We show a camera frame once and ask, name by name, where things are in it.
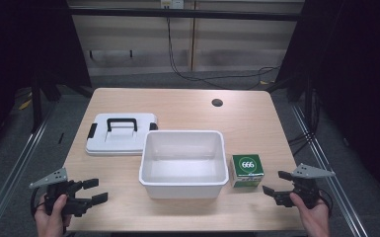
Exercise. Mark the black curtain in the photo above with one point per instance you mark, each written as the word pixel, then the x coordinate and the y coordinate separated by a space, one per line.
pixel 19 49
pixel 358 82

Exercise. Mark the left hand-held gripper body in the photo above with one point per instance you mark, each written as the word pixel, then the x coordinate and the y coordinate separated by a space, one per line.
pixel 75 205

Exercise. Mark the aluminium floor rail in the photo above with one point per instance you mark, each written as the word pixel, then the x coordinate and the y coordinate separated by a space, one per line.
pixel 13 171
pixel 329 171

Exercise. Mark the round dark table grommet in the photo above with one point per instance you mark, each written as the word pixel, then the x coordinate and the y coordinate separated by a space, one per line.
pixel 217 102

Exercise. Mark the green and white carton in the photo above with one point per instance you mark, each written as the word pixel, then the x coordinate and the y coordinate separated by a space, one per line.
pixel 246 164

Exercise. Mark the black horizontal frame bar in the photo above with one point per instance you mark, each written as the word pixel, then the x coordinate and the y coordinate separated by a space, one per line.
pixel 128 12

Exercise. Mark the yellow floor tape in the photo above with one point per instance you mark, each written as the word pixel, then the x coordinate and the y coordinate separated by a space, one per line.
pixel 24 104

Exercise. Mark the white plastic storage box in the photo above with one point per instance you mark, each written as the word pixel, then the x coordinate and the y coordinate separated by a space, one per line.
pixel 184 171

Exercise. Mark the person's right hand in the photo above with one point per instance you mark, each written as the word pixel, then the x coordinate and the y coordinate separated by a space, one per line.
pixel 316 220

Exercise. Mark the small black stick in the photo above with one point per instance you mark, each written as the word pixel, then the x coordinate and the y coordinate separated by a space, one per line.
pixel 60 138

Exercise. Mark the white wall socket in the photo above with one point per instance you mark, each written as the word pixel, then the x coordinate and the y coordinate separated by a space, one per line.
pixel 172 3

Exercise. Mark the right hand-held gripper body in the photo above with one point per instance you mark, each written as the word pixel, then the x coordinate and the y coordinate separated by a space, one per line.
pixel 306 191

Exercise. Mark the person's left hand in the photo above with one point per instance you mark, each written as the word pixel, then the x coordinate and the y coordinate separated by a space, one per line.
pixel 51 225

